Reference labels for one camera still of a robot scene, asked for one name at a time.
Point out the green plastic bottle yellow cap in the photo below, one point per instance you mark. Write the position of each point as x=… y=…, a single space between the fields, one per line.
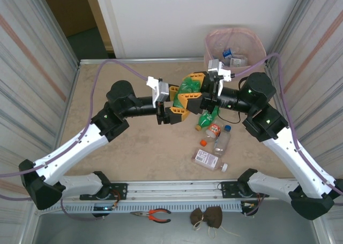
x=206 y=119
x=187 y=87

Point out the orange bottle cap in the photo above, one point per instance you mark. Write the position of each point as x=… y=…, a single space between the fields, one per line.
x=204 y=143

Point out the capless bottle orange label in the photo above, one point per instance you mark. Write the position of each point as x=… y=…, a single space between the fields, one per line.
x=213 y=130

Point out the square bottle pink white label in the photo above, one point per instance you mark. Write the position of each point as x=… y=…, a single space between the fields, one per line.
x=205 y=158

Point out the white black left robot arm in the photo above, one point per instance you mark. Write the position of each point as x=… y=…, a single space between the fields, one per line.
x=72 y=150

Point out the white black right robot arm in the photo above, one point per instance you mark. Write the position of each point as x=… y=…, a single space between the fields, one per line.
x=294 y=158

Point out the pink-lined waste bin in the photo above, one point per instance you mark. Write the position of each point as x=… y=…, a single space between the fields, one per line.
x=241 y=40

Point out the aluminium table edge strip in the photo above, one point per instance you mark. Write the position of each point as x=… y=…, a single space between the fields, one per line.
x=134 y=60

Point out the clear square bottle blue cap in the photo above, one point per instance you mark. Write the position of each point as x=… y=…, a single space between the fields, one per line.
x=222 y=143

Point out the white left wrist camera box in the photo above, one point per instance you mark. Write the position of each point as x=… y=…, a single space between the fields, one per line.
x=160 y=92

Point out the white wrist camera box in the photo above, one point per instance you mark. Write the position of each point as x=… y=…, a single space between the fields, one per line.
x=160 y=92
x=218 y=69

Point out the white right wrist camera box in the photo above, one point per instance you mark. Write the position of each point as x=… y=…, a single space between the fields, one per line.
x=218 y=69

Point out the white door frame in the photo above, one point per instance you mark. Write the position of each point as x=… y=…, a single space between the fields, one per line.
x=110 y=21

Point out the aluminium mounting rail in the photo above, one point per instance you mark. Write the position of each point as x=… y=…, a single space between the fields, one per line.
x=174 y=190

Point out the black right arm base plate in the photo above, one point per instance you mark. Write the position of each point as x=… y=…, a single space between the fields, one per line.
x=227 y=187

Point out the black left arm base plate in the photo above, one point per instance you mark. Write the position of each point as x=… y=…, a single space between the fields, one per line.
x=120 y=190

